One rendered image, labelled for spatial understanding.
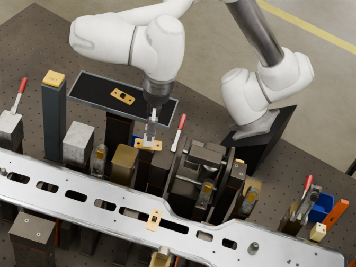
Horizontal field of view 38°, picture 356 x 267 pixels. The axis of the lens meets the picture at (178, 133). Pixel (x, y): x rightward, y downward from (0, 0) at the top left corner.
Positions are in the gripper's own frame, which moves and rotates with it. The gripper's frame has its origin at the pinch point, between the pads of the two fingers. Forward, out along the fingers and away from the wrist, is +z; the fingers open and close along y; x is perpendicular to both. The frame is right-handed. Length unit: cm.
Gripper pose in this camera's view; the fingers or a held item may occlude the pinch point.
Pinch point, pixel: (149, 135)
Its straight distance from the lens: 154.9
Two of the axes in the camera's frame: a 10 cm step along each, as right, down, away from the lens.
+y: -0.3, 7.3, -6.8
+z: -1.5, 6.7, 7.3
